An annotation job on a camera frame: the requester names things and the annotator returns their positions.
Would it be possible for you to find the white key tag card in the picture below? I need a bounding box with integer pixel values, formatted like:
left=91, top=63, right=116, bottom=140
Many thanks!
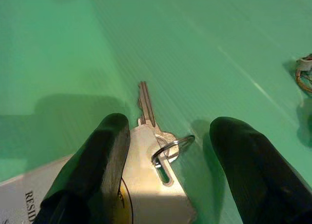
left=0, top=125, right=198, bottom=224

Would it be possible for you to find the silver key ring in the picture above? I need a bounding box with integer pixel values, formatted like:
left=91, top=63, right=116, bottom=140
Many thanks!
left=151, top=135, right=195, bottom=166

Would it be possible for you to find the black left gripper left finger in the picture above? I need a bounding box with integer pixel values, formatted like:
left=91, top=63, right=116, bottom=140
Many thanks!
left=34, top=113, right=131, bottom=224

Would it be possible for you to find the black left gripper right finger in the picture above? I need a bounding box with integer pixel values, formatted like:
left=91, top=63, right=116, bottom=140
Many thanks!
left=209, top=116, right=312, bottom=224

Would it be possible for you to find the silver key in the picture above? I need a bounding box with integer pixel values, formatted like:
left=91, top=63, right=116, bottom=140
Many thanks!
left=137, top=81, right=180, bottom=163

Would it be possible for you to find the green corrugated plastic board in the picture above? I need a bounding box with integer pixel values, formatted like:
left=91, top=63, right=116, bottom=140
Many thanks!
left=0, top=0, right=312, bottom=224

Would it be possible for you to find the key bunch with grey fob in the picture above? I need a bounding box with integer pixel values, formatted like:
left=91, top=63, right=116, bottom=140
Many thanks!
left=294, top=53, right=312, bottom=93

